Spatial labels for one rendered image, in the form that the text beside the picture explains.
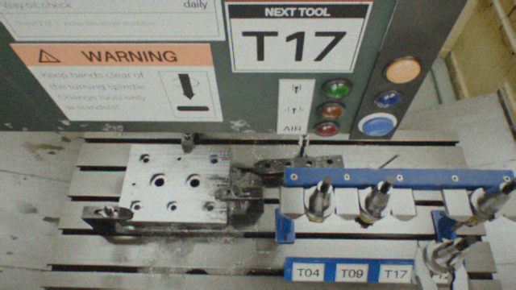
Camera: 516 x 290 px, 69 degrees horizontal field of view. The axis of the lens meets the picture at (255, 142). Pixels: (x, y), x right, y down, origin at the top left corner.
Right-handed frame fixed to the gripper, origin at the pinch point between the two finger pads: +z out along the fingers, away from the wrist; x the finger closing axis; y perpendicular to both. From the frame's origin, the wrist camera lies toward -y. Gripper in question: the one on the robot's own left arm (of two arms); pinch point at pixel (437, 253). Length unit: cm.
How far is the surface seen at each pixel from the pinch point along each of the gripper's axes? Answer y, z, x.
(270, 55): -52, 3, -33
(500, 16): 20, 87, 48
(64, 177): 56, 39, -108
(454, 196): -1.8, 11.1, 5.0
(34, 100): -45, 3, -55
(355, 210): -1.6, 7.8, -15.1
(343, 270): 25.4, 1.4, -12.8
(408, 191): -1.6, 12.1, -4.0
